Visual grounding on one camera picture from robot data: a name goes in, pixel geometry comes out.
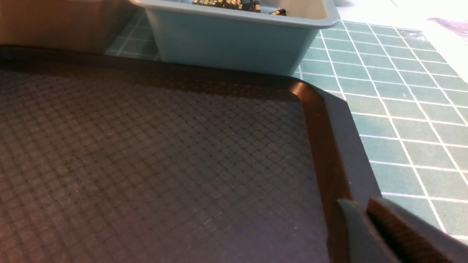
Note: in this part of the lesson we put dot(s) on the brown-grey plastic spoon bin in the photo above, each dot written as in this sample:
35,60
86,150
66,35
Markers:
78,25

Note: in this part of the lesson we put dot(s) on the black plastic serving tray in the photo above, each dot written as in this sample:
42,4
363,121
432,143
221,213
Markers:
116,160

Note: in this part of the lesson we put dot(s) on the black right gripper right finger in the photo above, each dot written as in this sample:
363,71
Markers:
411,238

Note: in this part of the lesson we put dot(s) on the green grid tablecloth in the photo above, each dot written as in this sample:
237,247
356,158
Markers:
410,108

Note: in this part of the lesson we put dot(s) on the blue-grey plastic chopstick bin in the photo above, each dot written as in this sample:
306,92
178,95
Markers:
272,38

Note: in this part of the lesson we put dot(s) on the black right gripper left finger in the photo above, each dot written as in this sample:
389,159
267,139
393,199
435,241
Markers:
356,238

